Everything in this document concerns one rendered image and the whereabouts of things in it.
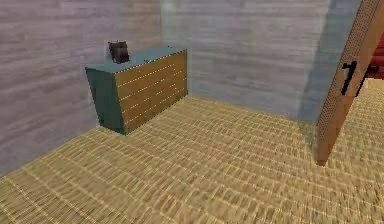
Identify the dark brown box-shaped object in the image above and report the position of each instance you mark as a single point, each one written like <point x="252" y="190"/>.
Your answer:
<point x="118" y="52"/>

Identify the teal and wood dresser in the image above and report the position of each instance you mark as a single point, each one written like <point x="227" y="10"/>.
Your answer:
<point x="146" y="90"/>

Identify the red sofa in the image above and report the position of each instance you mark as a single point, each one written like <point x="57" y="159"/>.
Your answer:
<point x="376" y="60"/>

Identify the brown wooden room door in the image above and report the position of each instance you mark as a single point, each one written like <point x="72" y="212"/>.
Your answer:
<point x="346" y="83"/>

